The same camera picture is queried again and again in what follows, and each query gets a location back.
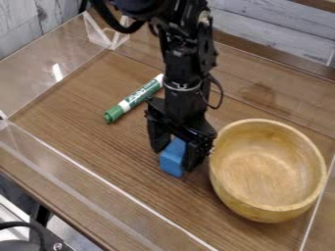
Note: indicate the blue foam block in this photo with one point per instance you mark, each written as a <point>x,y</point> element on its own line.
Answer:
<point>171,158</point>

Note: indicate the black metal table frame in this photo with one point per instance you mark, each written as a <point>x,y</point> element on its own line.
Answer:
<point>23,221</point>

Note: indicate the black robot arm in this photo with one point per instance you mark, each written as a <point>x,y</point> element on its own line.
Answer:
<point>182,24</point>

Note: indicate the green dry erase marker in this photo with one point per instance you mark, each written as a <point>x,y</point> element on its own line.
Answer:
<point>133,99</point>

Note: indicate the clear acrylic tray wall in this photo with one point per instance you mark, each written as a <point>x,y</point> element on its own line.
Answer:
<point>93,172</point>

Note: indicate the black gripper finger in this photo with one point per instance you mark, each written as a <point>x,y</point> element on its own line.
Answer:
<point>159,136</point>
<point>196,152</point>

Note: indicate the light wooden bowl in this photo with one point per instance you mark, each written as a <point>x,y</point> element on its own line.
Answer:
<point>267,170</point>

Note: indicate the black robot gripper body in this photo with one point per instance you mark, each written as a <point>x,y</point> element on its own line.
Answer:
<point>182,111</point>

